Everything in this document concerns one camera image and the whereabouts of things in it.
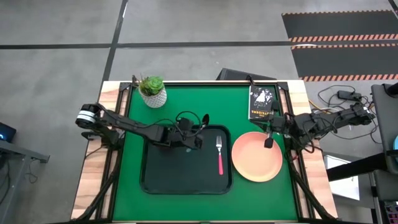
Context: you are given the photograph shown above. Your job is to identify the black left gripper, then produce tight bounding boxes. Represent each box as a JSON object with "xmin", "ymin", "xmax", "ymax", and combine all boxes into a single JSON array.
[{"xmin": 158, "ymin": 113, "xmax": 211, "ymax": 150}]

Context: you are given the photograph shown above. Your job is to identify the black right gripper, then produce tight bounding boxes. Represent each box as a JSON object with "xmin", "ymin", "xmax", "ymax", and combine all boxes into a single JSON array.
[{"xmin": 262, "ymin": 100, "xmax": 295, "ymax": 149}]

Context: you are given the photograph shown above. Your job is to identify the orange round plate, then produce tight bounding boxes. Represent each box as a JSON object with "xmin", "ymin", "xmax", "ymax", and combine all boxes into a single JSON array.
[{"xmin": 231, "ymin": 131, "xmax": 284, "ymax": 183}]

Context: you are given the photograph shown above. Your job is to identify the black rectangular tray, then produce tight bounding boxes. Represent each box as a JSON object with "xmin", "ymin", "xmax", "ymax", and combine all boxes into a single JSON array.
[{"xmin": 139, "ymin": 124, "xmax": 233, "ymax": 195}]

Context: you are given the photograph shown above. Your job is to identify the black paperback book The Outsiders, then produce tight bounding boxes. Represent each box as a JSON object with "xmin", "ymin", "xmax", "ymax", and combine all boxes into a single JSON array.
[{"xmin": 248, "ymin": 84, "xmax": 279, "ymax": 121}]

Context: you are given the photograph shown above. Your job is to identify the black box behind table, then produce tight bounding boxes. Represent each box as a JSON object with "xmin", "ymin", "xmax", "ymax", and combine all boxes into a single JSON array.
[{"xmin": 216, "ymin": 67, "xmax": 277, "ymax": 82}]

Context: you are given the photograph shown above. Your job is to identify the green succulent in white pot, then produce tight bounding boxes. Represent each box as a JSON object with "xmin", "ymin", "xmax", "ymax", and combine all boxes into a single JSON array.
[{"xmin": 136, "ymin": 74, "xmax": 168, "ymax": 109}]

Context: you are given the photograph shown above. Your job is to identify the black power adapter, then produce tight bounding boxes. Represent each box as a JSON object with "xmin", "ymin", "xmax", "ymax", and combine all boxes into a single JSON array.
[{"xmin": 337, "ymin": 90, "xmax": 363, "ymax": 102}]

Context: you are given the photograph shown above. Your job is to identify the green table mat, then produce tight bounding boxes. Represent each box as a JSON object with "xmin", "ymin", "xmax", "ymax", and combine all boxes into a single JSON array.
[{"xmin": 112, "ymin": 83, "xmax": 299, "ymax": 222}]

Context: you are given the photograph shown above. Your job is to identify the white box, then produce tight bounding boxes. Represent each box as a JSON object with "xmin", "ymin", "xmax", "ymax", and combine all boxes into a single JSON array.
[{"xmin": 323, "ymin": 154, "xmax": 361, "ymax": 202}]

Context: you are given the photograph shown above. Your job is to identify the black floor mat orange stripes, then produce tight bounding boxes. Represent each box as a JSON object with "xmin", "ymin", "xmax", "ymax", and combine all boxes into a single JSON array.
[
  {"xmin": 281, "ymin": 10, "xmax": 398, "ymax": 44},
  {"xmin": 290, "ymin": 42, "xmax": 398, "ymax": 83}
]

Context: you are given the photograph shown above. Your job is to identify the black bar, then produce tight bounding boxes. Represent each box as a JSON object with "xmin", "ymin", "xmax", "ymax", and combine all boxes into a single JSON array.
[{"xmin": 326, "ymin": 151, "xmax": 390, "ymax": 182}]

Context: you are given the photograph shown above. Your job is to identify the grey cart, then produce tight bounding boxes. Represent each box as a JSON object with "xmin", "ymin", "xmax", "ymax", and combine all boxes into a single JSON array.
[{"xmin": 371, "ymin": 82, "xmax": 398, "ymax": 175}]

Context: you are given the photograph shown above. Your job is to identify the grey desk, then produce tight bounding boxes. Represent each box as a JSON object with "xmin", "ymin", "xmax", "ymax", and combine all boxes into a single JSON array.
[{"xmin": 0, "ymin": 139, "xmax": 50, "ymax": 224}]

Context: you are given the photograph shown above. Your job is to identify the black device with blue light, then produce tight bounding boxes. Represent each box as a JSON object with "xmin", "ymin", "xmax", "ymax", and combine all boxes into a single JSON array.
[{"xmin": 0, "ymin": 121, "xmax": 17, "ymax": 143}]

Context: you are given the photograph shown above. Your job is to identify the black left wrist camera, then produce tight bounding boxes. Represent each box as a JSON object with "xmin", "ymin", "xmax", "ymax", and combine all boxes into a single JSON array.
[{"xmin": 178, "ymin": 117, "xmax": 194, "ymax": 131}]

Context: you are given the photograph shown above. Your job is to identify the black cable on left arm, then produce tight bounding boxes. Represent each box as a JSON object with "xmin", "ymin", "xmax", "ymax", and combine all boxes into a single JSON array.
[{"xmin": 155, "ymin": 110, "xmax": 203, "ymax": 138}]

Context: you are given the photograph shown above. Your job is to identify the silver fork with red handle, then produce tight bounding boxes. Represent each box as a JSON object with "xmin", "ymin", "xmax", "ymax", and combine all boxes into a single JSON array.
[{"xmin": 215, "ymin": 135, "xmax": 224, "ymax": 176}]

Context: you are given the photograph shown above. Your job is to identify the yellow cables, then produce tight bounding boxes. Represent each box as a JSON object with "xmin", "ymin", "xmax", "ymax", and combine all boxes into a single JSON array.
[{"xmin": 308, "ymin": 99, "xmax": 323, "ymax": 114}]

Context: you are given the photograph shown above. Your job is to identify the black floor cables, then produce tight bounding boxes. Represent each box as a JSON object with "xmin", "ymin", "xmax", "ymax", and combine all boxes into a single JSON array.
[{"xmin": 317, "ymin": 85, "xmax": 384, "ymax": 144}]

